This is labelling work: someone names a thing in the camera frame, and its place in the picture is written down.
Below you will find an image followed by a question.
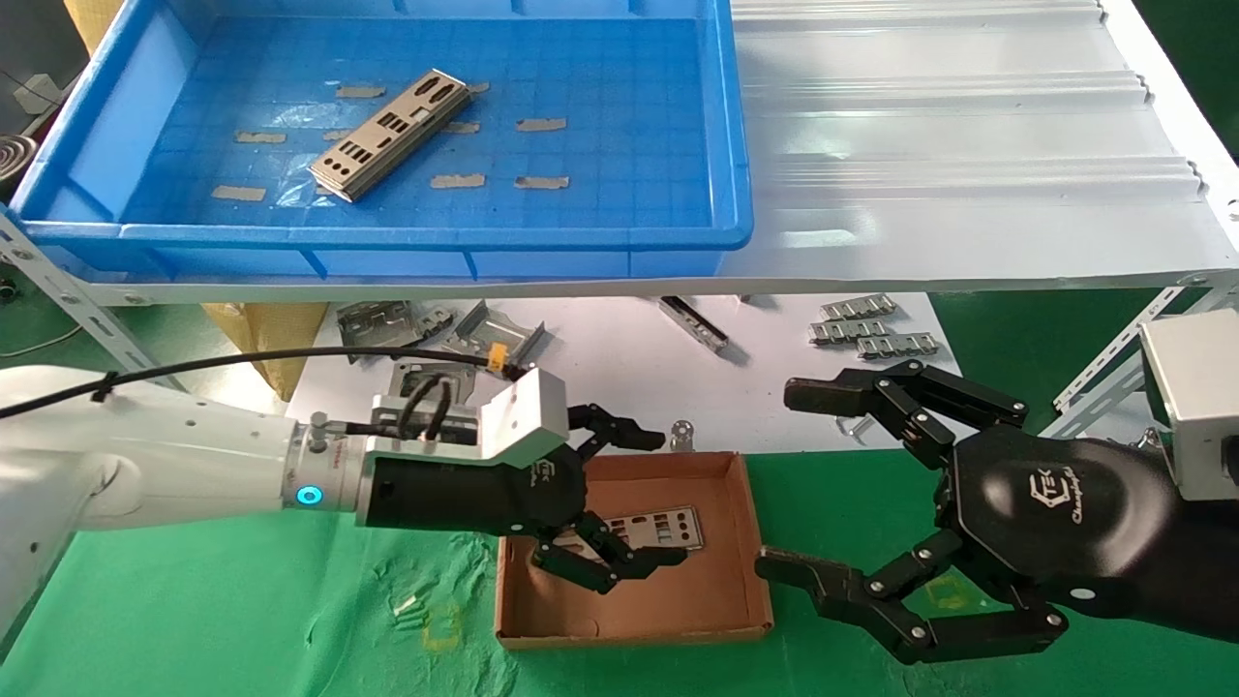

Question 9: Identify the white metal shelf board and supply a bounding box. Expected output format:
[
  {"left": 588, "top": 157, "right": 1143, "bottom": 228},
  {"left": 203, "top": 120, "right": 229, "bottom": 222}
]
[{"left": 58, "top": 0, "right": 1239, "bottom": 306}]

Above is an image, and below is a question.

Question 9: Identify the green table cloth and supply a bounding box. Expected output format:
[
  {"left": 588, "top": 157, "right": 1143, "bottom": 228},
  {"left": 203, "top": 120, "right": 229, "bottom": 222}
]
[{"left": 0, "top": 447, "right": 1239, "bottom": 697}]

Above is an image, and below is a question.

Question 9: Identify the white power adapter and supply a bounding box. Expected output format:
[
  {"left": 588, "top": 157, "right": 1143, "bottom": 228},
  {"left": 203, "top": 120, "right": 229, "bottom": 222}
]
[{"left": 14, "top": 74, "right": 65, "bottom": 113}]

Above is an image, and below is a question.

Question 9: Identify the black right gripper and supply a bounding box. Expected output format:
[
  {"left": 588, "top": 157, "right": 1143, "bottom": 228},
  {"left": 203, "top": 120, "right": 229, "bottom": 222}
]
[{"left": 755, "top": 360, "right": 1239, "bottom": 667}]

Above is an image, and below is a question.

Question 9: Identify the white floor cable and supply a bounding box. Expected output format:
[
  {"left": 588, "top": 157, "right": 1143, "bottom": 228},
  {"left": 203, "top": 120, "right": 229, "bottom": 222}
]
[{"left": 0, "top": 324, "right": 86, "bottom": 357}]

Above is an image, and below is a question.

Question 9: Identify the silver metal rail part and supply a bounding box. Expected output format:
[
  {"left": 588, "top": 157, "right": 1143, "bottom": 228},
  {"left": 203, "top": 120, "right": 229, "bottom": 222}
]
[{"left": 659, "top": 296, "right": 733, "bottom": 354}]

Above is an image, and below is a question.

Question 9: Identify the grey sheet metal bracket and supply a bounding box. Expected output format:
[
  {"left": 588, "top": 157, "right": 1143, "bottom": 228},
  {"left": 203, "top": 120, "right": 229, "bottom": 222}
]
[
  {"left": 337, "top": 300, "right": 427, "bottom": 365},
  {"left": 390, "top": 361, "right": 480, "bottom": 400},
  {"left": 442, "top": 300, "right": 549, "bottom": 371}
]

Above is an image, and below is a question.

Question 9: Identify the small finned metal part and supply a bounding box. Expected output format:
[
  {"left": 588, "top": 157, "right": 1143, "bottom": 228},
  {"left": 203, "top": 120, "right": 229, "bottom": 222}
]
[
  {"left": 821, "top": 293, "right": 897, "bottom": 322},
  {"left": 858, "top": 332, "right": 943, "bottom": 362},
  {"left": 810, "top": 320, "right": 893, "bottom": 347}
]

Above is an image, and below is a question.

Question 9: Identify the coiled grey cable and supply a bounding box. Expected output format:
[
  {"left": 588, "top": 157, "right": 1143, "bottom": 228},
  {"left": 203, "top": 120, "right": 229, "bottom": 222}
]
[{"left": 0, "top": 134, "right": 42, "bottom": 181}]

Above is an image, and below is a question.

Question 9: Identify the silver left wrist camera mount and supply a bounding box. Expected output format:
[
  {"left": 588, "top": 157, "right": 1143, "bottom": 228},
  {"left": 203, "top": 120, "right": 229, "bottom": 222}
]
[{"left": 366, "top": 368, "right": 570, "bottom": 470}]

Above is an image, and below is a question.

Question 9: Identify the perforated grey steel post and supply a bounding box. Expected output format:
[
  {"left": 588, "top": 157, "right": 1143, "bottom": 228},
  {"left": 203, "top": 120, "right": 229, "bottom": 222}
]
[
  {"left": 1053, "top": 276, "right": 1239, "bottom": 441},
  {"left": 0, "top": 208, "right": 190, "bottom": 393}
]

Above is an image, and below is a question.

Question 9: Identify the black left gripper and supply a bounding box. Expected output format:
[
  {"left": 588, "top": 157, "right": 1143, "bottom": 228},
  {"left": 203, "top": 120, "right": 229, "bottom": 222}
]
[{"left": 363, "top": 402, "right": 690, "bottom": 594}]

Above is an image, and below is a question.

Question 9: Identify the stack of metal IO plates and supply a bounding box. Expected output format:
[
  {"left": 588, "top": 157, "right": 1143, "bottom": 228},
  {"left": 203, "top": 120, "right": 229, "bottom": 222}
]
[{"left": 310, "top": 68, "right": 473, "bottom": 204}]

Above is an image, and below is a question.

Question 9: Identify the blue plastic tray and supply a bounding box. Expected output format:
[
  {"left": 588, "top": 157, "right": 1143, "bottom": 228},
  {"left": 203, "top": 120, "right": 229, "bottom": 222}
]
[{"left": 8, "top": 0, "right": 758, "bottom": 284}]

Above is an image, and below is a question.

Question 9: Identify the brown cardboard box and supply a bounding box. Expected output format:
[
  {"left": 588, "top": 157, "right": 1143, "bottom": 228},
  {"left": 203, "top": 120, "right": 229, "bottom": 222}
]
[{"left": 496, "top": 450, "right": 775, "bottom": 650}]

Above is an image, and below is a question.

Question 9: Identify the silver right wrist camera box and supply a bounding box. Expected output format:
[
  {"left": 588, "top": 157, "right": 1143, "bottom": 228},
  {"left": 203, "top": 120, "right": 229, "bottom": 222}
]
[{"left": 1140, "top": 310, "right": 1239, "bottom": 502}]

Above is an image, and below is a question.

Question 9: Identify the metal IO shield plate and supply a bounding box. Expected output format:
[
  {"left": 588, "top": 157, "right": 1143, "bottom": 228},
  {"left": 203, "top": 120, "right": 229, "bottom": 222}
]
[{"left": 581, "top": 505, "right": 705, "bottom": 555}]

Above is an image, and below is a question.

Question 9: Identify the yellow plastic sheet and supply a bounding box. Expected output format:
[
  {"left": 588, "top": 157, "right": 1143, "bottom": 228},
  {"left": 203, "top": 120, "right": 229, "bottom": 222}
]
[{"left": 63, "top": 0, "right": 132, "bottom": 56}]

